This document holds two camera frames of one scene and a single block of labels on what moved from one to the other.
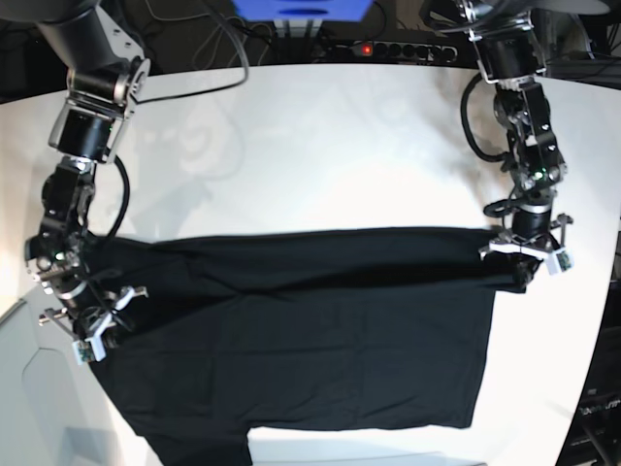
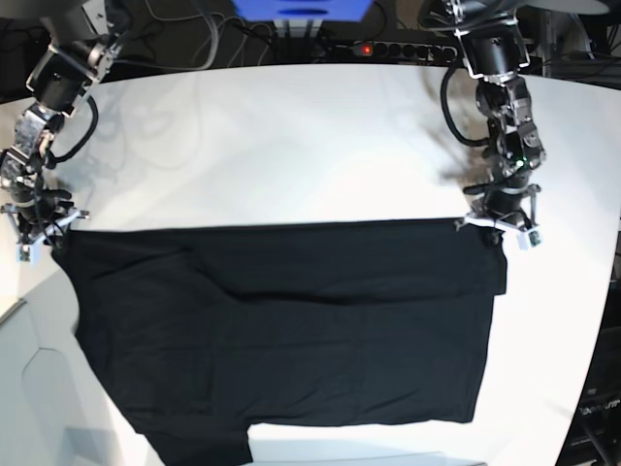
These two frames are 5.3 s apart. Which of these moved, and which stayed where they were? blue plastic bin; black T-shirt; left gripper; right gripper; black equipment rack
Moved: left gripper; right gripper
Stayed: black equipment rack; black T-shirt; blue plastic bin
